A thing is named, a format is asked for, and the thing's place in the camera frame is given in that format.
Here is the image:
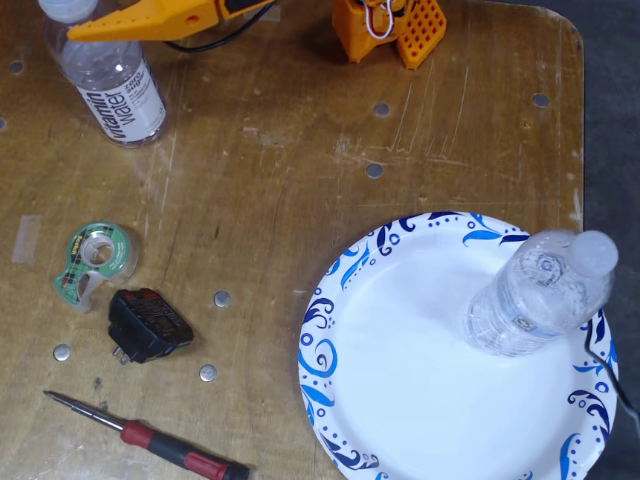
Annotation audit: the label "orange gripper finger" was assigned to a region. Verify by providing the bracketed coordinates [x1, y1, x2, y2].
[67, 0, 209, 41]

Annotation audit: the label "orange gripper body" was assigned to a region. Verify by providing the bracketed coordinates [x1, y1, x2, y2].
[204, 0, 277, 25]

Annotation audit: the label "vitaminwater zero sugar bottle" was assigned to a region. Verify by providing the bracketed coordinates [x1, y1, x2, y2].
[37, 0, 169, 149]

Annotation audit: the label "clear water bottle white cap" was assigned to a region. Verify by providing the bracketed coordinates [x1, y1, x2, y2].
[465, 228, 620, 359]

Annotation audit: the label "white paper plate blue pattern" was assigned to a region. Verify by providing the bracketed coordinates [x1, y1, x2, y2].
[298, 211, 620, 480]

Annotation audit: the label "green tape dispenser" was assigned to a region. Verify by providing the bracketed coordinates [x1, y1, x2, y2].
[53, 222, 140, 315]

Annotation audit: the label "clear tape strip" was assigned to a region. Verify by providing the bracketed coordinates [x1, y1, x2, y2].
[12, 214, 44, 265]

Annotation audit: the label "black power adapter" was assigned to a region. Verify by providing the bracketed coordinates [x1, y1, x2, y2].
[108, 288, 195, 366]

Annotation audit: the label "red black screwdriver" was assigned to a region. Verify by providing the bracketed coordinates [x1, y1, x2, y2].
[43, 389, 251, 480]

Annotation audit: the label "thin black camera cable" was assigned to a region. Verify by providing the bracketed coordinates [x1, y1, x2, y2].
[162, 2, 276, 54]

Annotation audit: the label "red and white servo wires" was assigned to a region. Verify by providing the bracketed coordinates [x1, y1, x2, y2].
[366, 0, 402, 40]

